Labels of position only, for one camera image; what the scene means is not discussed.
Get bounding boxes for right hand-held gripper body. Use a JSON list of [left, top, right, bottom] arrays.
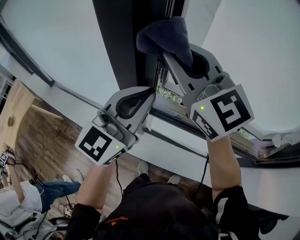
[[182, 69, 255, 143]]

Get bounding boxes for person's right forearm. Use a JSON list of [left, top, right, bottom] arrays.
[[205, 134, 242, 200]]

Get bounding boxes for white power strip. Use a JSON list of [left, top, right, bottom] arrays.
[[63, 203, 75, 218]]

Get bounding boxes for person's white shoe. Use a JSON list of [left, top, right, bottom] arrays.
[[137, 160, 150, 177], [166, 174, 181, 185]]

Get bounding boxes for dark wall trim strip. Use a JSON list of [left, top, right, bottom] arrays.
[[0, 15, 56, 88]]

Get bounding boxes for person's left forearm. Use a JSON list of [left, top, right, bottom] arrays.
[[75, 161, 118, 210]]

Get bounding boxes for dark grey cloth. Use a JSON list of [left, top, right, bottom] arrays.
[[135, 15, 211, 80]]

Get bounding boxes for black trousers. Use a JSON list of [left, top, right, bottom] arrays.
[[135, 173, 182, 191]]

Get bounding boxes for crumpled white paper tissue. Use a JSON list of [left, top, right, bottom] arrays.
[[271, 133, 300, 149]]

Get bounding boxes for person's left white shoe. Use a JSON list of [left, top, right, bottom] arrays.
[[137, 160, 150, 177]]

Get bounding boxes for light wooden table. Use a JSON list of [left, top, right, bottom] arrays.
[[0, 79, 64, 151]]

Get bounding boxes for black office chair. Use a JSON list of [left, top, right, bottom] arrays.
[[246, 201, 290, 235]]

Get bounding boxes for green foliage outside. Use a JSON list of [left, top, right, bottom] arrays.
[[155, 82, 184, 104]]

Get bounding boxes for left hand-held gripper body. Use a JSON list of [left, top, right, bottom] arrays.
[[74, 108, 141, 167]]

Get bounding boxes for person's right white shoe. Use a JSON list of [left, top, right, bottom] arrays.
[[166, 174, 181, 185]]

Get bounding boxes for dark window frame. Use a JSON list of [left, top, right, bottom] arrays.
[[92, 0, 300, 168]]

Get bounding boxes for black shirt with orange print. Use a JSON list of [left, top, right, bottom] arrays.
[[66, 180, 249, 240]]

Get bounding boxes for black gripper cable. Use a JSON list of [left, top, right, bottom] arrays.
[[194, 155, 210, 200], [114, 160, 124, 198]]

